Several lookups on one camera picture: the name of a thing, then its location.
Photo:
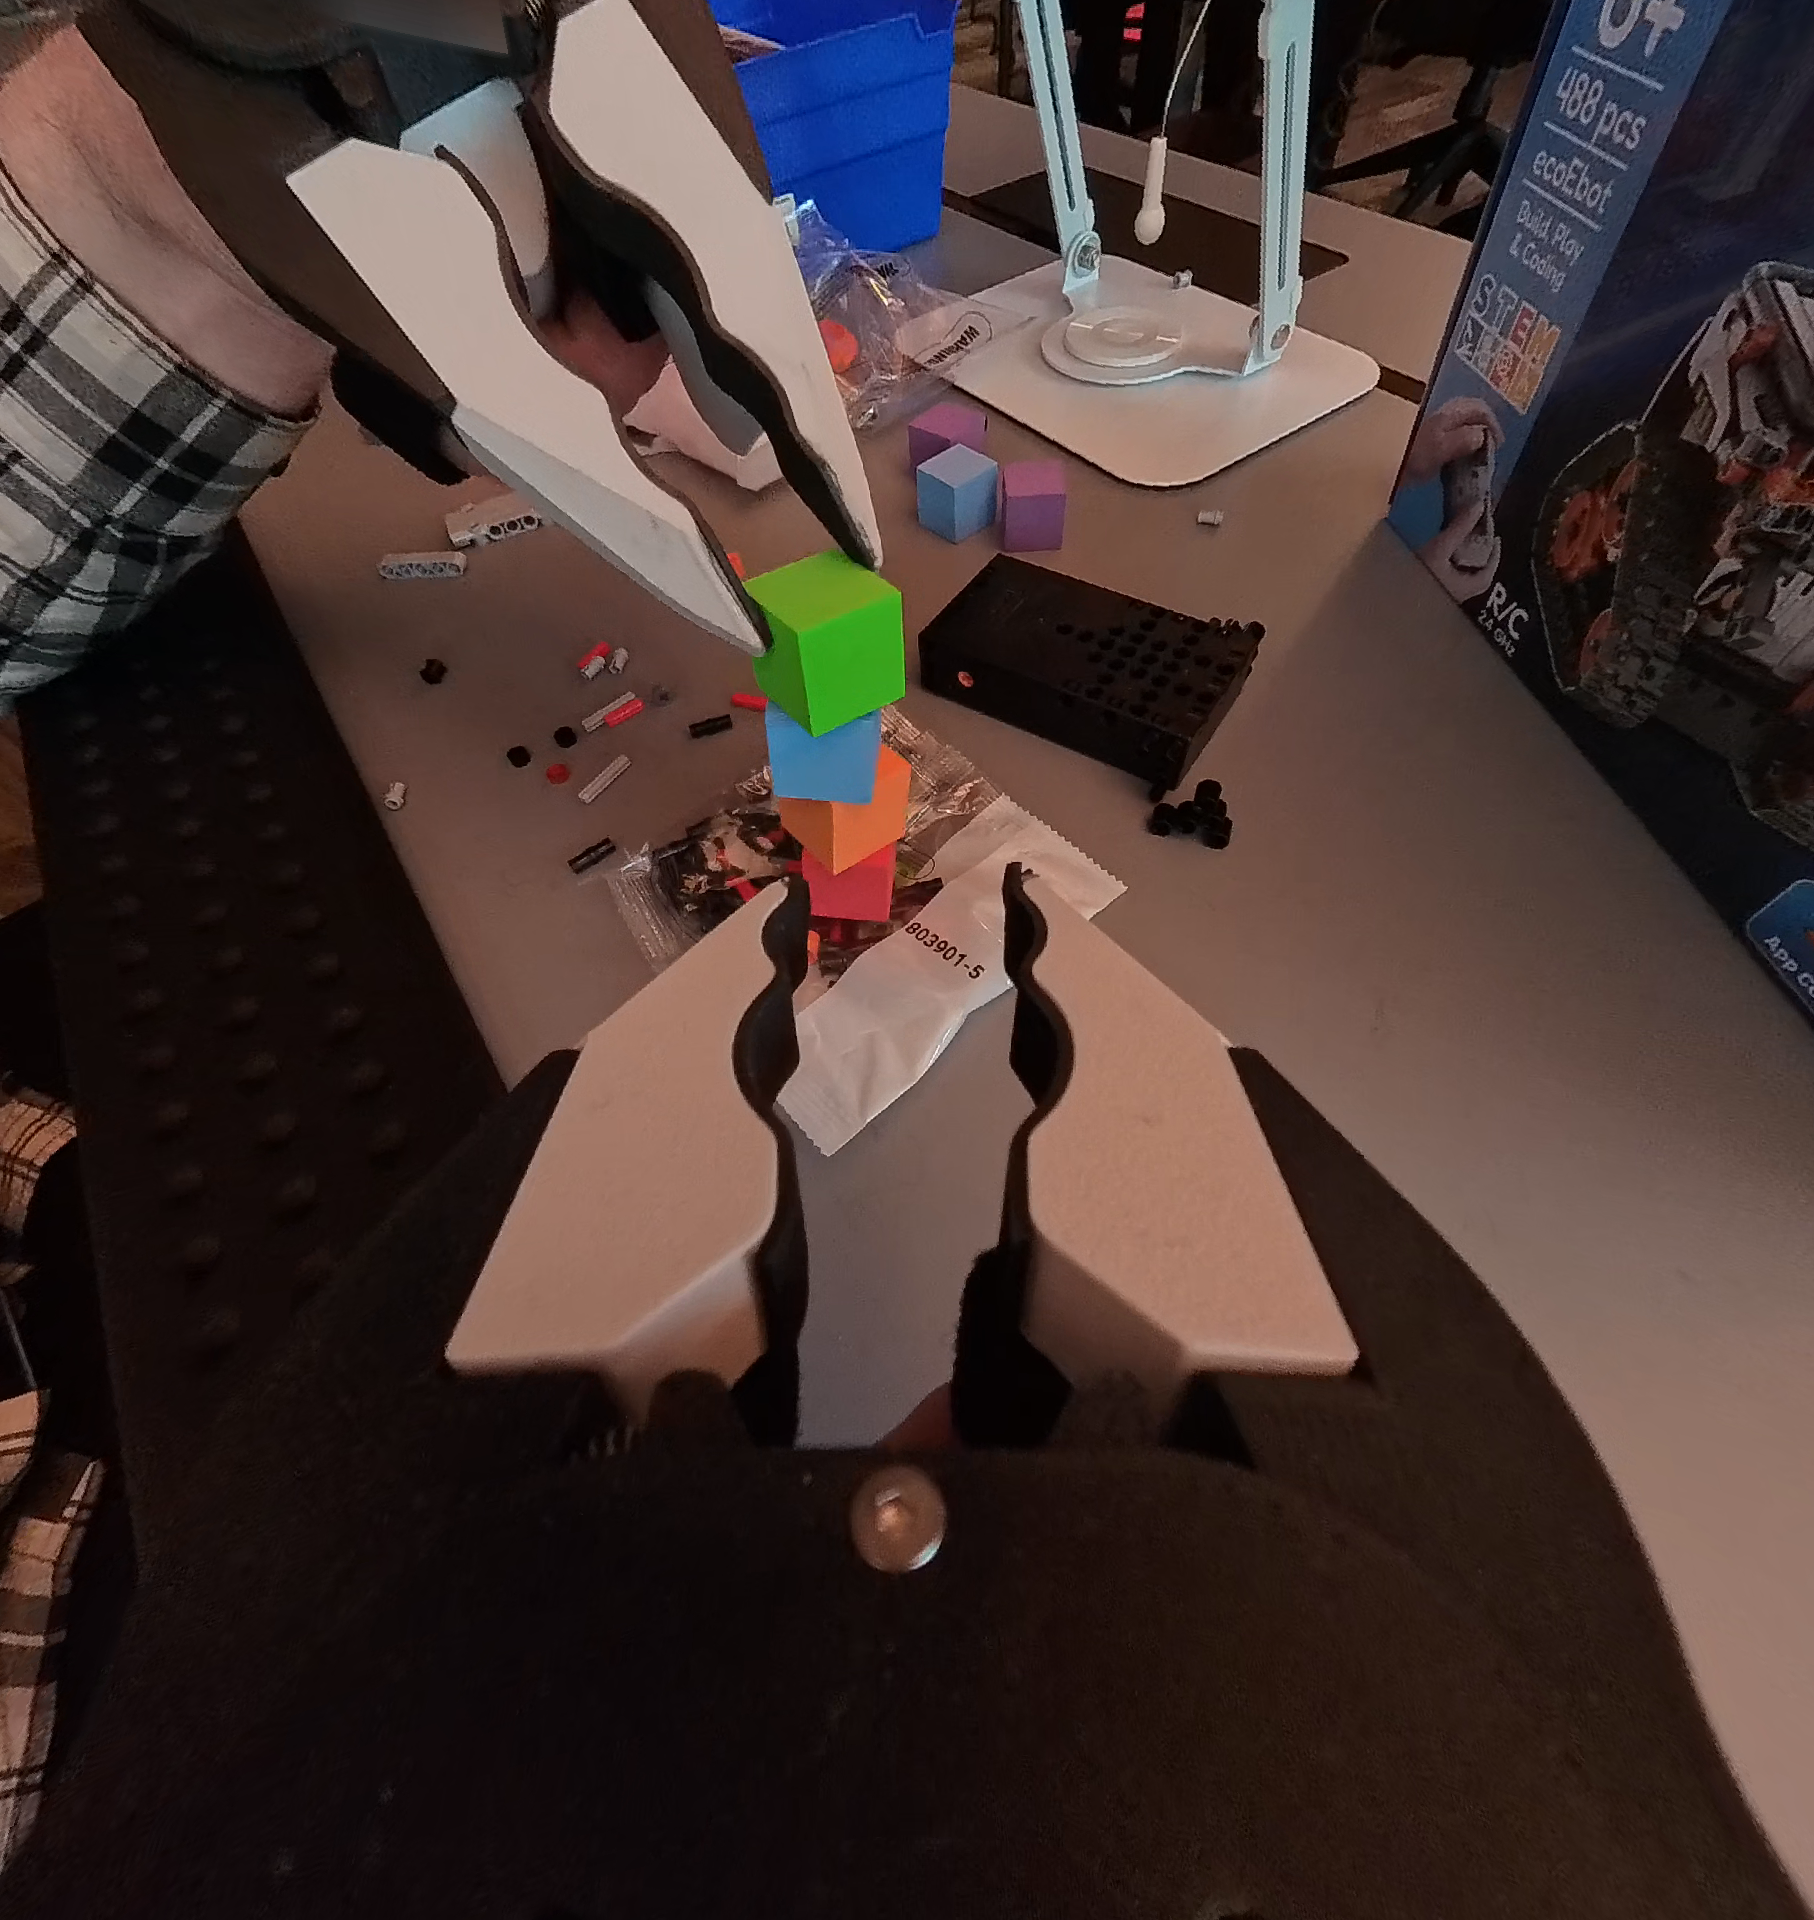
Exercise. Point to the black long pin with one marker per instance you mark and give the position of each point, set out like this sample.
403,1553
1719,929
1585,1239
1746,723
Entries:
592,856

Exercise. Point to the black connector cluster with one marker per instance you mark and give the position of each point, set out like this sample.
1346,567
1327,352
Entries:
1192,816

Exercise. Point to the blue toy robot box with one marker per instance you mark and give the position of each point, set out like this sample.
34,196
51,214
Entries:
1598,450

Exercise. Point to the person's left hand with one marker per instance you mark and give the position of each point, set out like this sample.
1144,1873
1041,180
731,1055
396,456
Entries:
142,210

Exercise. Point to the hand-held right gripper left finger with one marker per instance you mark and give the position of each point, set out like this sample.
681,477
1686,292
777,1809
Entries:
638,1201

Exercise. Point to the orange foam cube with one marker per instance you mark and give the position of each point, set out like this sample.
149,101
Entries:
846,827

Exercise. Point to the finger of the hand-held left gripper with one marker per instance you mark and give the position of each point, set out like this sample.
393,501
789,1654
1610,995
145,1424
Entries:
728,196
577,465

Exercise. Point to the clear bag of building parts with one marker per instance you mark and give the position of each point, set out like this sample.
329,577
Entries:
923,991

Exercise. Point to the clear printed plastic bag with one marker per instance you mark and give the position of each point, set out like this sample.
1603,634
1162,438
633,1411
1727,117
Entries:
908,317

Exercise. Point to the red foam cube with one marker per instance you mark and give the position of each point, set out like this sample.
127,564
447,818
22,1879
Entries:
846,888

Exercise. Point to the person's plaid shirt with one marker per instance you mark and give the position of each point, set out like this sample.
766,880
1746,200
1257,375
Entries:
6,1576

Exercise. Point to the blue plastic bin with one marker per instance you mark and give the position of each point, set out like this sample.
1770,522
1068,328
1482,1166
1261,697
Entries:
846,134

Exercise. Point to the black perforated building plate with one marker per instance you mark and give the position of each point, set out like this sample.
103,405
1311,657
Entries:
1072,661

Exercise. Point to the white book stand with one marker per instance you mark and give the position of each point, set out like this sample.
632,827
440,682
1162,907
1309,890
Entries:
1192,421

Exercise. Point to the green foam cube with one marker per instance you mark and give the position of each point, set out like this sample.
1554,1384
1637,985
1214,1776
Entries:
833,647

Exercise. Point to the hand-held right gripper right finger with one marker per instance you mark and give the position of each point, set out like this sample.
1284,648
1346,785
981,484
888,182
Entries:
1176,1201

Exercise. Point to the black office chair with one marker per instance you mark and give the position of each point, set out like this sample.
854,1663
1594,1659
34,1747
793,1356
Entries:
1446,134

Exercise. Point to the purple foam cube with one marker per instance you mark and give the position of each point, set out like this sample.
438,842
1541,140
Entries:
1035,506
945,433

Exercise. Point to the blue foam cube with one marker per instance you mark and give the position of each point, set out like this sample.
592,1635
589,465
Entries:
956,497
824,765

